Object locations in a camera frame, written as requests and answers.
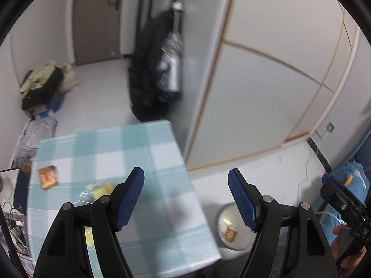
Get small brown sachet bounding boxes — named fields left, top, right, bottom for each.
left=38, top=165, right=59, bottom=190

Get yellow snack packet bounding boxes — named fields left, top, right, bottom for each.
left=79, top=182, right=114, bottom=246

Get blue bedding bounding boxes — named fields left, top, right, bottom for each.
left=322, top=162, right=371, bottom=241

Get round metal waste bin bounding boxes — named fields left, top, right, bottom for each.
left=216, top=203, right=267, bottom=251

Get tangled cables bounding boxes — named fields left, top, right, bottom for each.
left=1, top=200, right=28, bottom=258

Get black jacket on hook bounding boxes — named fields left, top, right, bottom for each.
left=128, top=9, right=176, bottom=123

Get silver folded umbrella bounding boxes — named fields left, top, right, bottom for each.
left=156, top=1, right=184, bottom=102

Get black clothing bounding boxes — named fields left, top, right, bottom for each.
left=22, top=67, right=65, bottom=111

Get beige jacket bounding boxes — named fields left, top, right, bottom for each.
left=20, top=61, right=56, bottom=95

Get cream tote bag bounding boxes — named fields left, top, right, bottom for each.
left=59, top=63, right=80, bottom=93

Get dark blue box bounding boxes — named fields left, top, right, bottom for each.
left=14, top=166, right=30, bottom=210

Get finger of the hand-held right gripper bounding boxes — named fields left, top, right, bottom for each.
left=321, top=174, right=369, bottom=230

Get blue storage box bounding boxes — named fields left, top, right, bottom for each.
left=31, top=94, right=63, bottom=119

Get black folded tripod stand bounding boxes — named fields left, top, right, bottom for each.
left=136, top=0, right=155, bottom=54

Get grey plastic mailer bag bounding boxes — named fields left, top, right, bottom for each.
left=12, top=117, right=58, bottom=169

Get teal checkered tablecloth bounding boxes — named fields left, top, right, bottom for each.
left=27, top=120, right=222, bottom=278

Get person's right hand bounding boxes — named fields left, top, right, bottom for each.
left=330, top=225, right=366, bottom=269

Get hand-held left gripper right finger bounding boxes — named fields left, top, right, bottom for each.
left=228, top=168, right=338, bottom=278

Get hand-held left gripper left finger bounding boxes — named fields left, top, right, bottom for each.
left=33, top=167, right=145, bottom=278

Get white wardrobe with wooden trim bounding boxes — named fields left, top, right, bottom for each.
left=185, top=0, right=360, bottom=172

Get grey door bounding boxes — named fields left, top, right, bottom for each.
left=73, top=0, right=121, bottom=66

